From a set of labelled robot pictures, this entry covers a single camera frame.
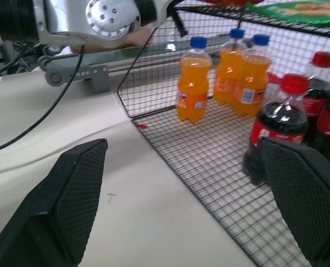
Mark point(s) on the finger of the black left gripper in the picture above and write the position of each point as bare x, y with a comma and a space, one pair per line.
181, 26

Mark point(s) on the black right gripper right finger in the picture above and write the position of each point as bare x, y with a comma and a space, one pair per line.
306, 200

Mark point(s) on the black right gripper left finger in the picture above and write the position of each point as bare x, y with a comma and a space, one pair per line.
56, 211

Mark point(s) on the grey conveyor belt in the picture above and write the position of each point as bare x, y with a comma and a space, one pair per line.
98, 75

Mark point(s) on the red snack bag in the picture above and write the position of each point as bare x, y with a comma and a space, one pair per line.
231, 1

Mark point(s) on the orange soda bottle blue cap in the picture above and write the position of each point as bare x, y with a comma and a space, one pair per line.
227, 69
193, 83
251, 83

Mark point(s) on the small red scrap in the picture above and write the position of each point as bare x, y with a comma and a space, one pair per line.
141, 126

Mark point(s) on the green snack bag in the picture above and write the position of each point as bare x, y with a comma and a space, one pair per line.
298, 12

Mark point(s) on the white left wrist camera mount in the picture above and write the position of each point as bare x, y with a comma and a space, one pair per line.
162, 12

